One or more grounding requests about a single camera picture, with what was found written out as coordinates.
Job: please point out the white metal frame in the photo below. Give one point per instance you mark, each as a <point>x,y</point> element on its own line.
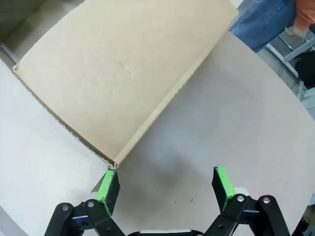
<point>292,52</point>

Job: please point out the black bag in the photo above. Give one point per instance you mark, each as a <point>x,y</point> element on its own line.
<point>306,71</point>

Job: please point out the person's left hand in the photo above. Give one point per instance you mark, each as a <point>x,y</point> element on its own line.
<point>296,32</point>

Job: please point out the blue jeans leg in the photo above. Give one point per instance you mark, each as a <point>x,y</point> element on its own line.
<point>263,22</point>

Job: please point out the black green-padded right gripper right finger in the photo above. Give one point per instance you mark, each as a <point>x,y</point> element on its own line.
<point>221,189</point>

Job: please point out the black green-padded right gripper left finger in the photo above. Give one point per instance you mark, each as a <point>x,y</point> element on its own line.
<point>110,194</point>

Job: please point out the brown cardboard box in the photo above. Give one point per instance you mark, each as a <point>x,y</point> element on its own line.
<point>110,73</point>

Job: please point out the orange-sleeved left forearm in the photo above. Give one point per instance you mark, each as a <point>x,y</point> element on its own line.
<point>306,12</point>

